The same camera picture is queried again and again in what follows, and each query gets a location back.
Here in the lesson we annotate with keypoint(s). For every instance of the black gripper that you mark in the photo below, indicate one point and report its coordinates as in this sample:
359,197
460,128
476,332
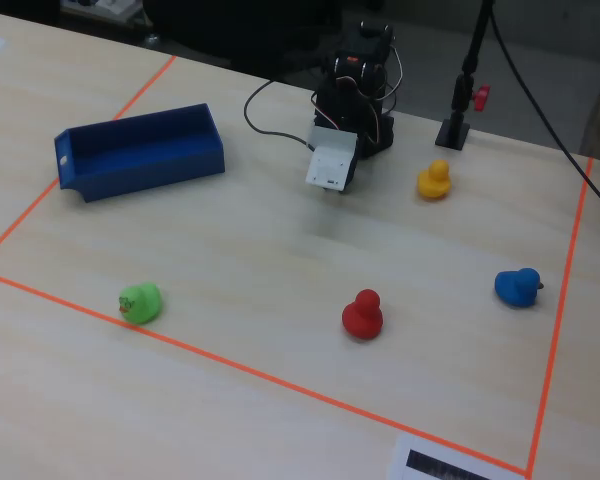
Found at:
354,169

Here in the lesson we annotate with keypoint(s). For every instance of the green rubber duck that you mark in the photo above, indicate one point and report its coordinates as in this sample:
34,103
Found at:
142,302

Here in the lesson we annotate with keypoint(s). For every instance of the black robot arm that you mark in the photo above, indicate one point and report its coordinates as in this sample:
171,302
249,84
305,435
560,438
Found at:
365,50

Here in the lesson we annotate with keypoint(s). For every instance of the yellow rubber duck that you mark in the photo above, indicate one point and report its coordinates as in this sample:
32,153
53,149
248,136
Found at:
434,182

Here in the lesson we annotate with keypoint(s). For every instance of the blue plastic box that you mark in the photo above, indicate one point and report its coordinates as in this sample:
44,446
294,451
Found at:
145,150

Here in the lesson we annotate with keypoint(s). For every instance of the red rubber duck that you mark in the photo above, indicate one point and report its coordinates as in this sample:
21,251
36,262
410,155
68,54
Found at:
362,320

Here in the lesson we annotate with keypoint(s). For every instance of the blue rubber duck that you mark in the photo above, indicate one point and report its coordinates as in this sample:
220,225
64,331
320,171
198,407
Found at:
517,287

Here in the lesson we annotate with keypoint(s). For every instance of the red stand knob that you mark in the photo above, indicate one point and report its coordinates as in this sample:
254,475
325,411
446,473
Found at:
481,97

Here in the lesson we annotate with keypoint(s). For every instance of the orange tape strip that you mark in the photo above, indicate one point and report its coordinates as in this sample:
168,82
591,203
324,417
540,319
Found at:
563,300
280,381
145,87

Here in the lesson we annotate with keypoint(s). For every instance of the white paper with black bar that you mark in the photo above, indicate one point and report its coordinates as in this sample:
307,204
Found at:
430,457

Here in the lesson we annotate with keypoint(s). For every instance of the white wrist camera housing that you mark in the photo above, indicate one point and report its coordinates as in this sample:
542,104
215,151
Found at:
330,160

